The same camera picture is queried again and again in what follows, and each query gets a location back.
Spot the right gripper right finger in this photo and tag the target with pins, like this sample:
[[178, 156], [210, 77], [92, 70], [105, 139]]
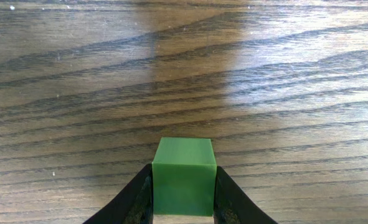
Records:
[[233, 202]]

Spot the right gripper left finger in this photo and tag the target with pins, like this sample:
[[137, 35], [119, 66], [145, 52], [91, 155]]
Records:
[[134, 202]]

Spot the green cube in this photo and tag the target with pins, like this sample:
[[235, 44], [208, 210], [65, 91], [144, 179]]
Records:
[[184, 183]]

